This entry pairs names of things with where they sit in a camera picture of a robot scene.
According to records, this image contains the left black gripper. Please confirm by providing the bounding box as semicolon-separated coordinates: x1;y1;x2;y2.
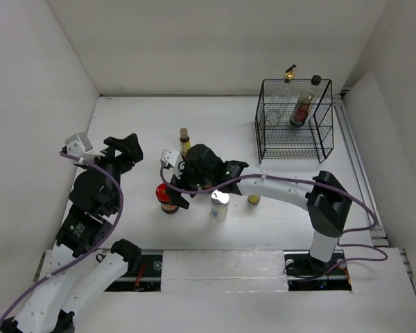
82;133;142;212

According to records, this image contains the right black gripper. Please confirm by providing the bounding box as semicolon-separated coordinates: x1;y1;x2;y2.
166;157;214;209

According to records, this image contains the red lid jar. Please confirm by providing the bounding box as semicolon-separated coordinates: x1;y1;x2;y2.
155;183;179;214

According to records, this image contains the white shaker silver lid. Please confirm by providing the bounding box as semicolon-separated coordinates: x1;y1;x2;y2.
210;190;229;222

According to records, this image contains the yellow bottle cork cap back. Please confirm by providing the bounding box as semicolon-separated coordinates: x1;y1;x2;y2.
180;128;191;157

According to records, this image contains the yellow bottle cork cap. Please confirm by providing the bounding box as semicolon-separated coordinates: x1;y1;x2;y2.
180;128;191;157
248;195;261;205

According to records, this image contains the yellow bottle cork cap front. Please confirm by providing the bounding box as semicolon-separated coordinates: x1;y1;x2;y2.
248;195;261;205

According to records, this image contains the red label sauce bottle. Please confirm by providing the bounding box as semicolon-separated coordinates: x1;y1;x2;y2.
289;75;322;128

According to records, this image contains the clear glass oil bottle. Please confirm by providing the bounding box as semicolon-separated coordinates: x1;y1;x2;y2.
267;65;297;126

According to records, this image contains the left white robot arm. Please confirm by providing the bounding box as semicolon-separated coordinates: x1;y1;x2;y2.
0;133;144;332

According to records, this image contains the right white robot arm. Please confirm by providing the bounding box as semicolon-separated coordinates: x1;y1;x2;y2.
160;144;352;273

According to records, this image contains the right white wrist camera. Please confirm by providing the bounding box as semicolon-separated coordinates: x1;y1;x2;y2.
160;150;184;179

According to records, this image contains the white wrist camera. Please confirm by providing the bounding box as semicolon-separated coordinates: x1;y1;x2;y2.
60;133;104;162
160;150;184;179

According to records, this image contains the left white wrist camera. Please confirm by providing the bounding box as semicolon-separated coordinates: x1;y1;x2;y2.
60;133;104;162

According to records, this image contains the black wire basket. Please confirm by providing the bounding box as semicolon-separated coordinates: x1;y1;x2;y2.
254;75;334;163

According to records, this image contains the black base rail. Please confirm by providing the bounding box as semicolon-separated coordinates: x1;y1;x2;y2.
107;250;352;293

